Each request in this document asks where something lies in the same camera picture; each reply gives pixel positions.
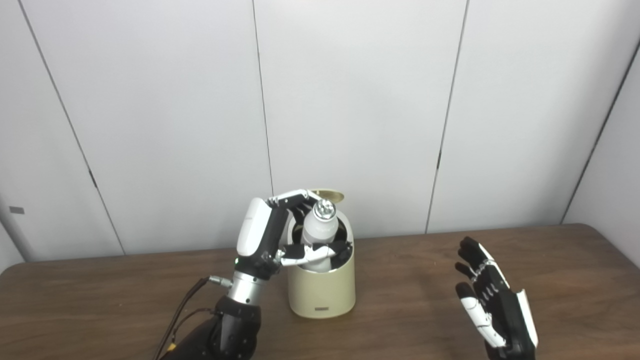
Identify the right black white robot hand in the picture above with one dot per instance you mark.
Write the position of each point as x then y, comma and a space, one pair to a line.
505, 315

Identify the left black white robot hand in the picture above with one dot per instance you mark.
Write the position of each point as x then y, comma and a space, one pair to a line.
255, 230

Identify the small white plastic bottle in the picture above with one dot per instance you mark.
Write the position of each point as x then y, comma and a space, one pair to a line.
319, 230

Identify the cream-colored lidded bin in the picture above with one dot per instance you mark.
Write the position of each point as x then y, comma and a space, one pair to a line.
320, 292

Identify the black wall seam clip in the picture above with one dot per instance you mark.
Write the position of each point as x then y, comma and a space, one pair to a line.
93, 179
439, 161

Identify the small grey wall tag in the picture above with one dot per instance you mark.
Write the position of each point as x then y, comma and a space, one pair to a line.
16, 210

